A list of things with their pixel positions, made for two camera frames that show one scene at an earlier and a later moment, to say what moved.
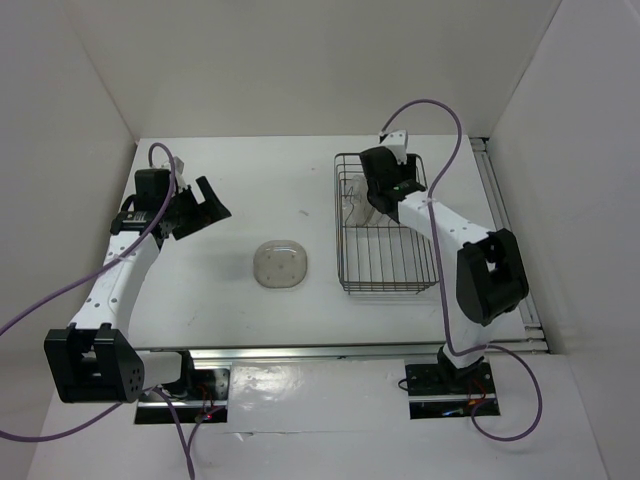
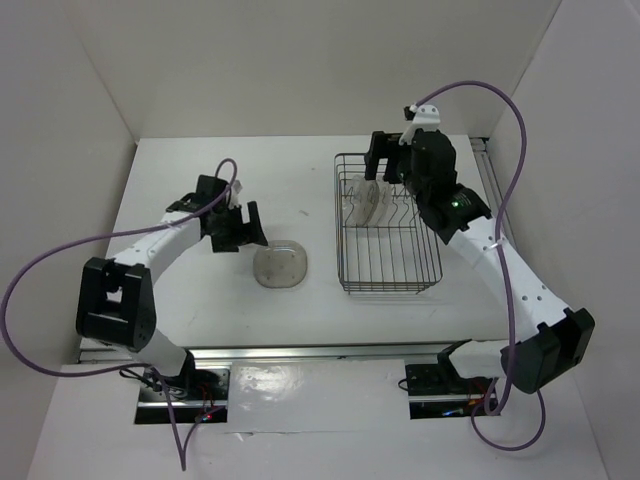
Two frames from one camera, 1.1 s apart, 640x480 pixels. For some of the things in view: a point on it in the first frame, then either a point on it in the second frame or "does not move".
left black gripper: [214, 208] → [250, 232]
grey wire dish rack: [376, 254] does not move
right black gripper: [408, 170] → [379, 149]
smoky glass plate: [280, 264] does not move
